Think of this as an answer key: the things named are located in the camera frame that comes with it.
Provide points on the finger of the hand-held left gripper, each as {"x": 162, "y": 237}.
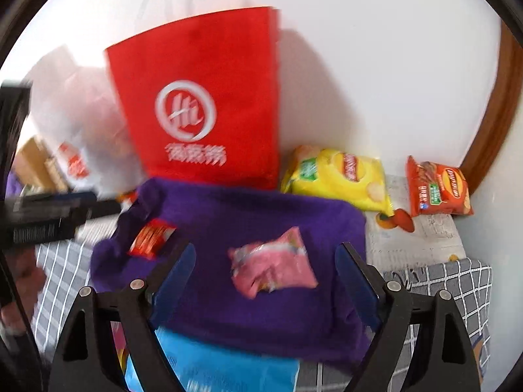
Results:
{"x": 45, "y": 232}
{"x": 73, "y": 206}

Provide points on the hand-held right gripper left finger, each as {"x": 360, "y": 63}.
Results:
{"x": 175, "y": 279}

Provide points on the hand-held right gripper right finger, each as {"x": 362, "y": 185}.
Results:
{"x": 356, "y": 284}

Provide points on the pink snack packet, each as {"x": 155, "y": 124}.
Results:
{"x": 278, "y": 265}

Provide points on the person's left hand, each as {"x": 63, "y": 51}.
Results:
{"x": 28, "y": 273}

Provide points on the cardboard box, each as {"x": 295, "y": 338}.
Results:
{"x": 34, "y": 159}

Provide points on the red striped snack packet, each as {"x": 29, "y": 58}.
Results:
{"x": 151, "y": 239}

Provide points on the red flat paper item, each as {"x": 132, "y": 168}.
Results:
{"x": 128, "y": 198}

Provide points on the white fruit print sheet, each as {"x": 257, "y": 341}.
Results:
{"x": 408, "y": 245}

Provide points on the white plastic shopping bag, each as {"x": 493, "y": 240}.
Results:
{"x": 81, "y": 102}

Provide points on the grey checked bed sheet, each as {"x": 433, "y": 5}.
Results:
{"x": 449, "y": 277}

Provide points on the purple towel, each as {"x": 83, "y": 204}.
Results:
{"x": 245, "y": 212}

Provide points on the yellow chip bag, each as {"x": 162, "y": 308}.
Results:
{"x": 343, "y": 188}

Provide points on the blue tissue pack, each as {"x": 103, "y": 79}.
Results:
{"x": 229, "y": 371}

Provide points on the red chip bag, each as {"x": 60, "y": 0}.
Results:
{"x": 439, "y": 190}

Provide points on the red tote bag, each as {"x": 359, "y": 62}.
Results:
{"x": 196, "y": 69}

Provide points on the wooden door frame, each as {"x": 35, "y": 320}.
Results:
{"x": 496, "y": 130}

